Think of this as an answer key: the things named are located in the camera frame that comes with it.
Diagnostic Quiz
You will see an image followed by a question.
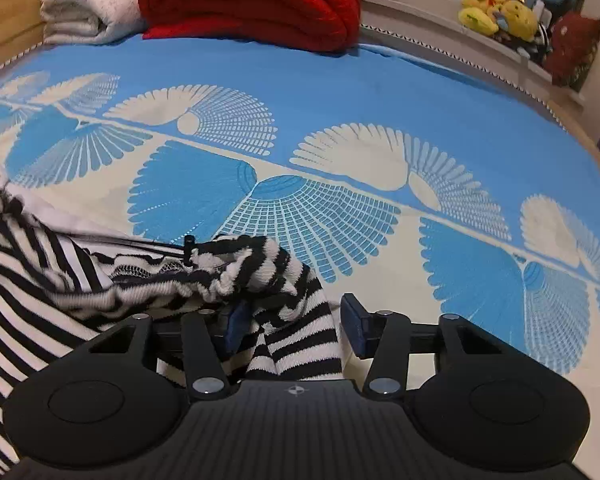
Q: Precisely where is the blue patterned bed sheet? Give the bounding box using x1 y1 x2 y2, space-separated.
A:
0 30 600 391

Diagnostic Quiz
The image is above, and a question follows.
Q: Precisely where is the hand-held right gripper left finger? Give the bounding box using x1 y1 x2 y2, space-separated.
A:
80 304 254 404

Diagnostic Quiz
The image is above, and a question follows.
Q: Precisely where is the red folded blanket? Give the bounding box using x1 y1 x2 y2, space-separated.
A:
138 0 362 54

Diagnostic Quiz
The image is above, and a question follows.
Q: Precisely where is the dark red cushion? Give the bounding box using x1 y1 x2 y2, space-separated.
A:
544 11 600 94

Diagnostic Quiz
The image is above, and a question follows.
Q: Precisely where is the yellow round plush toy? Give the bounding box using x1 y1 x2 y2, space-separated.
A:
495 0 539 44

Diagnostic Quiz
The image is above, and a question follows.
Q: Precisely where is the yellow duck plush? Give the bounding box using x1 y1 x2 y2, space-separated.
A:
458 0 507 37

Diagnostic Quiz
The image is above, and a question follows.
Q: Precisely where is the white folded quilt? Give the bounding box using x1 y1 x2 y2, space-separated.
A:
38 0 154 45

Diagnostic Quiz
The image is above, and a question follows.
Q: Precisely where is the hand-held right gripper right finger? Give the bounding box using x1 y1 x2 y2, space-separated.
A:
340 293 527 402

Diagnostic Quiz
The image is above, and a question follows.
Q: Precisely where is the striped and white top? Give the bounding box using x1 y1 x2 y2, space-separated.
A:
0 147 344 467

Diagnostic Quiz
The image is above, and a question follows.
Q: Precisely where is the striped plush toy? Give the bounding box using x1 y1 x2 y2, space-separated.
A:
516 24 554 67

